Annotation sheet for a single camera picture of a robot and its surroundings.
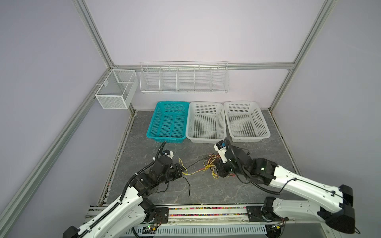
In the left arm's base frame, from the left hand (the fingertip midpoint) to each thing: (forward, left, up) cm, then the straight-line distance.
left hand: (184, 170), depth 76 cm
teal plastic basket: (+44, +12, -13) cm, 47 cm away
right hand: (0, -15, +6) cm, 16 cm away
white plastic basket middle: (+42, -16, -12) cm, 46 cm away
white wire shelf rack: (+58, -2, +17) cm, 60 cm away
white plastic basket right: (+40, -46, -12) cm, 63 cm away
